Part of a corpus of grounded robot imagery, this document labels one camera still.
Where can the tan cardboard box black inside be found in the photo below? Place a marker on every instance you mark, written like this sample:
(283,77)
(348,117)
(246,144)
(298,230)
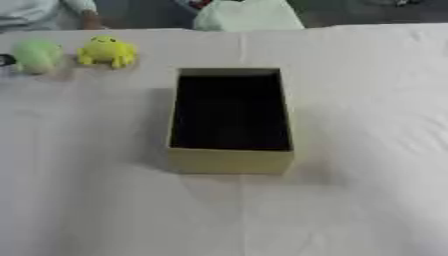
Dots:
(230,160)

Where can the pale green soft toy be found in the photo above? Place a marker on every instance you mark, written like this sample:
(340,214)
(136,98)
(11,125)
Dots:
(37,56)

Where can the yellow soft toy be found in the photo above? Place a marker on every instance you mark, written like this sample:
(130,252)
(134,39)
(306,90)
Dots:
(107,50)

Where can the person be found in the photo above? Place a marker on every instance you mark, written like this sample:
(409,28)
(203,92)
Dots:
(29,13)

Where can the small black object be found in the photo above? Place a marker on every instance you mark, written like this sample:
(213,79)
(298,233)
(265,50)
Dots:
(5,60)

